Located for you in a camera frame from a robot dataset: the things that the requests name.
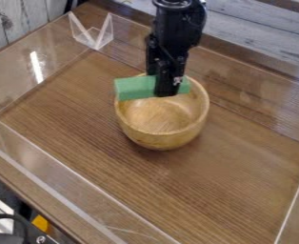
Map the black cable bottom left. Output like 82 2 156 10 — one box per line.
0 213 35 244

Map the brown wooden bowl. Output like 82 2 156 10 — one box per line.
115 77 210 151

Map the green rectangular block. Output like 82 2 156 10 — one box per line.
115 75 191 101

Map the clear acrylic tray wall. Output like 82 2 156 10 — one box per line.
0 119 180 244

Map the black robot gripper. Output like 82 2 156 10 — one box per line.
147 0 207 97

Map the clear acrylic corner bracket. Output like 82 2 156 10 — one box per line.
68 12 115 51

